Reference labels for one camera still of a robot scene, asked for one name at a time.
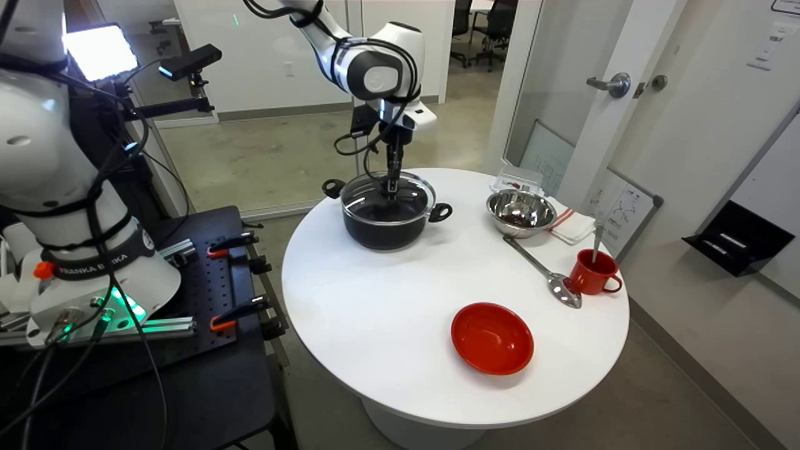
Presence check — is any bright LED light panel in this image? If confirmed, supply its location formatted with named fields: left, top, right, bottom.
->
left=58, top=23, right=139, bottom=86

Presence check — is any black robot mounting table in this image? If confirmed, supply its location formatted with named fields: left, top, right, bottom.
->
left=0, top=205, right=291, bottom=450

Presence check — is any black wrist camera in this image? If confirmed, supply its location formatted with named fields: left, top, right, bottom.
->
left=351, top=100, right=382, bottom=140

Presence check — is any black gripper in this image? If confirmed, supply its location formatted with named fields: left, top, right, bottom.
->
left=379, top=122, right=412, bottom=200

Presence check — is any red bowl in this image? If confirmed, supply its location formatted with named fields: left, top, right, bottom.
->
left=448, top=301, right=538, bottom=377

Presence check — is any large metal spoon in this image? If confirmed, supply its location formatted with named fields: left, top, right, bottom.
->
left=499, top=232, right=586, bottom=310

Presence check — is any black cooking pot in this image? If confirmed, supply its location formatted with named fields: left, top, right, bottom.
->
left=322, top=172, right=456, bottom=253

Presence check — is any gray framed leaning whiteboard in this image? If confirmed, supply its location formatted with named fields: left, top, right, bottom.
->
left=519, top=120, right=578, bottom=195

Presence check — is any orange handled clamp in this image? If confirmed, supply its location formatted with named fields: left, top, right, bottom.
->
left=208, top=298, right=272, bottom=338
left=206, top=232, right=262, bottom=263

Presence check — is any stainless steel bowl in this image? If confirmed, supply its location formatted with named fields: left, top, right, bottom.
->
left=486, top=187, right=558, bottom=240

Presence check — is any glass pot lid black knob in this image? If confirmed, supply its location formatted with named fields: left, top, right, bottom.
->
left=337, top=171, right=439, bottom=227

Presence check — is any white light switch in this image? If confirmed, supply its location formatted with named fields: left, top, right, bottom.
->
left=744, top=50, right=774, bottom=75

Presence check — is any aluminum extrusion rail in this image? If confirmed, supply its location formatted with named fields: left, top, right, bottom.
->
left=0, top=310, right=199, bottom=346

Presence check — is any black camera on stand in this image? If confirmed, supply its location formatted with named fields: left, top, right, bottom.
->
left=157, top=42, right=224, bottom=86

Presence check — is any small whiteboard with drawings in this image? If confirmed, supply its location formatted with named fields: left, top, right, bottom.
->
left=583, top=168, right=666, bottom=260

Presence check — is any red mug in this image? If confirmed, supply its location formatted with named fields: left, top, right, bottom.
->
left=568, top=247, right=624, bottom=298

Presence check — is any white napkin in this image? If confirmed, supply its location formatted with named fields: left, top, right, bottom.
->
left=547, top=207, right=598, bottom=247

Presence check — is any silver door handle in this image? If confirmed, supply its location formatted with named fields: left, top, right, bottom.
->
left=586, top=70, right=633, bottom=103
left=633, top=72, right=669, bottom=100

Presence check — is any black camera stand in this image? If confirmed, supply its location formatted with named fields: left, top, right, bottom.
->
left=98, top=78, right=217, bottom=220

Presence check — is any small spoon in mug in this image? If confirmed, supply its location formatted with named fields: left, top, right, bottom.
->
left=588, top=222, right=608, bottom=268

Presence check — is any black wall tray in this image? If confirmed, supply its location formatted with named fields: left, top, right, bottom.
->
left=681, top=198, right=798, bottom=281

